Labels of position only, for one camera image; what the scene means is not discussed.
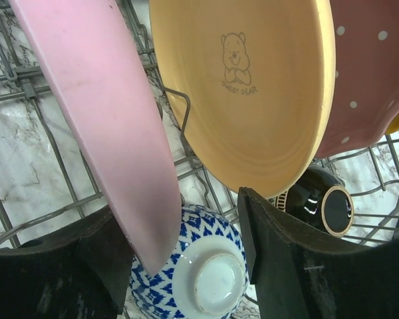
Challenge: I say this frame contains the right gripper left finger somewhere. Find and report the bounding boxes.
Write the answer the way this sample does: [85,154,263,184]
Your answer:
[0,207,133,318]

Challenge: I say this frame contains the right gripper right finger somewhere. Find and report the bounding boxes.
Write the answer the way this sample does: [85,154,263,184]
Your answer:
[237,187,399,318]

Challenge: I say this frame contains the dark brown cream bowl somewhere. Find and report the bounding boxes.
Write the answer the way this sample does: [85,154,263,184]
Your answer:
[273,165,354,238]

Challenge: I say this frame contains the red patterned bowl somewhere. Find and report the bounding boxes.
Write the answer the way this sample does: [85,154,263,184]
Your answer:
[130,204,249,318]

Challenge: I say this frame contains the grey wire dish rack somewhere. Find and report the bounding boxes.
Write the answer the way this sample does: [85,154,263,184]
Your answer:
[0,1,399,318]

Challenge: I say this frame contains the yellow pink rimmed plate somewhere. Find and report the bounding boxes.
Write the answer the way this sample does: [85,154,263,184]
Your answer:
[150,1,335,197]

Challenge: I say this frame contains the brown plate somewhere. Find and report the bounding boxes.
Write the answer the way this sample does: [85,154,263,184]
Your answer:
[316,0,399,158]

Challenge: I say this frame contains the pink round bear plate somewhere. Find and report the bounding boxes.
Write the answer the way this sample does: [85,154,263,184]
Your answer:
[11,1,181,275]

